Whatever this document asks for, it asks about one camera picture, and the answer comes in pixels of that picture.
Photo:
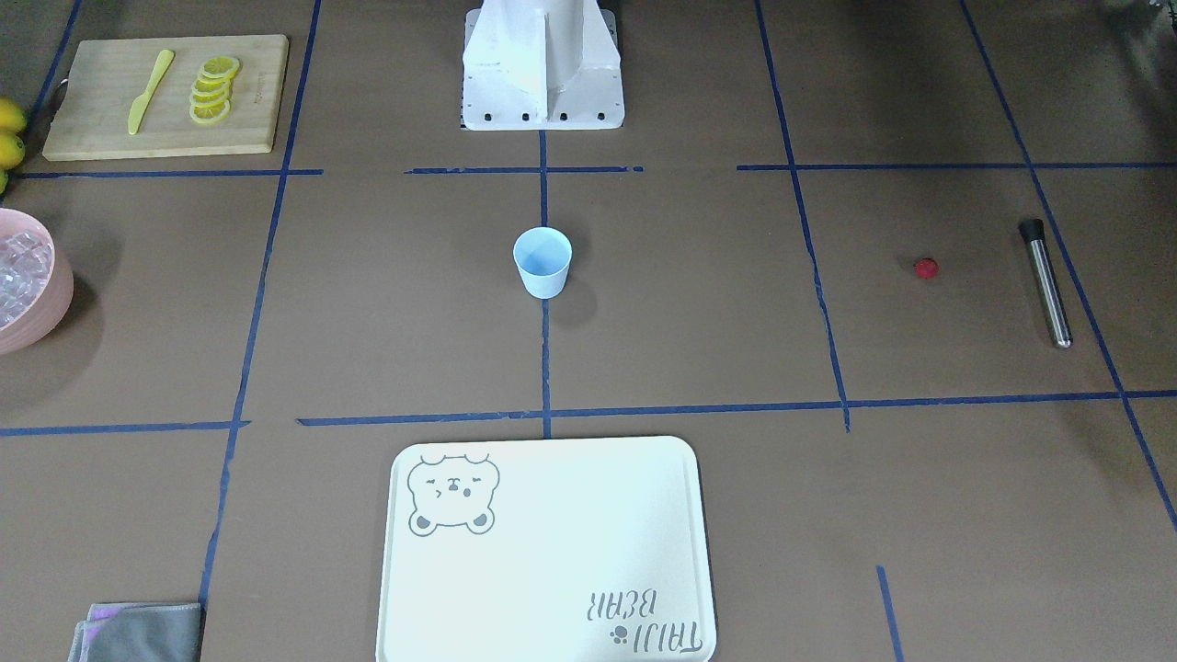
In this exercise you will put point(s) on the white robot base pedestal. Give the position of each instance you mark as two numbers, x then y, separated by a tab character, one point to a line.
541	66

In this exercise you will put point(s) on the grey folded cloth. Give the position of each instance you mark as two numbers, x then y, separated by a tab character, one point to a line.
139	631

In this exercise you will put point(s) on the lemon slice bottom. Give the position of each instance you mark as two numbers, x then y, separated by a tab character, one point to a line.
210	114

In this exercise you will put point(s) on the pink bowl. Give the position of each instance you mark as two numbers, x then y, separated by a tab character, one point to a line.
46	313

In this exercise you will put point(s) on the whole yellow lemon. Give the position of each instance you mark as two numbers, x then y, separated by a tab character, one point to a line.
12	116
12	150

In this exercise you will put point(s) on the lemon slice top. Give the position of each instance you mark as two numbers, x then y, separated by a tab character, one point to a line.
220	67

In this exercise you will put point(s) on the steel muddler black tip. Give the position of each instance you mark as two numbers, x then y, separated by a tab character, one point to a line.
1033	234

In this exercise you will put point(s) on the red strawberry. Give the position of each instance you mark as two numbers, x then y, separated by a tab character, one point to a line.
926	268

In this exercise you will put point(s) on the whole yellow lemon upper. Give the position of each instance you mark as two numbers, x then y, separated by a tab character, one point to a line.
12	116

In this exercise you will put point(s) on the cream bear tray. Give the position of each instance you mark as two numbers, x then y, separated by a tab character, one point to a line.
546	550

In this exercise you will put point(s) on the lemon slice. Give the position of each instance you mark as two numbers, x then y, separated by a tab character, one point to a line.
206	99
220	67
209	86
210	114

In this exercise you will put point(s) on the ice cubes in bowl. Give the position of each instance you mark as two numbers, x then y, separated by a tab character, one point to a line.
26	264

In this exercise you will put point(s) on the whole yellow lemon lower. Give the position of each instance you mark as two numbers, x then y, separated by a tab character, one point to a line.
12	150

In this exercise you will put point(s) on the light blue plastic cup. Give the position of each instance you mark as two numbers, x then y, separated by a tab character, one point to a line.
543	257

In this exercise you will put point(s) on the wooden cutting board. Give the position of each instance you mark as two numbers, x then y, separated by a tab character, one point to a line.
106	75

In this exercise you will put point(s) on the yellow plastic knife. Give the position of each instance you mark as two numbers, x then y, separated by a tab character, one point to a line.
141	103

